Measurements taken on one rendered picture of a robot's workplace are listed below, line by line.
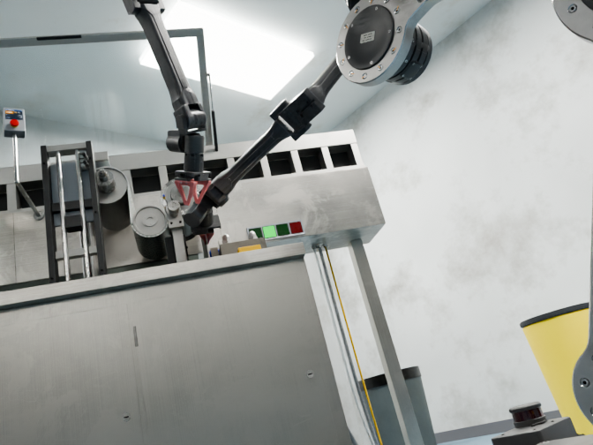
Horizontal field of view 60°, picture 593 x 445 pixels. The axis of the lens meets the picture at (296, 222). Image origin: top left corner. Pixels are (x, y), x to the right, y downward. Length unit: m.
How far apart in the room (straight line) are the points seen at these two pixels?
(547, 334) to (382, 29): 2.11
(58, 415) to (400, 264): 3.69
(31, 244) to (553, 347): 2.47
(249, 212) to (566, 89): 2.70
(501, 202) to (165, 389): 3.30
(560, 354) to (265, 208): 1.65
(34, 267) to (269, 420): 1.19
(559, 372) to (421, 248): 2.00
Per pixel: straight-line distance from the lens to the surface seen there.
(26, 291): 1.56
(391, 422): 3.77
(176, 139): 1.60
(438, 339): 4.57
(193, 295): 1.52
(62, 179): 1.87
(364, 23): 1.24
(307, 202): 2.33
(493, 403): 4.41
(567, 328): 2.96
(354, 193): 2.41
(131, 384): 1.48
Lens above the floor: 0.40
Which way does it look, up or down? 21 degrees up
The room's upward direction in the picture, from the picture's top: 15 degrees counter-clockwise
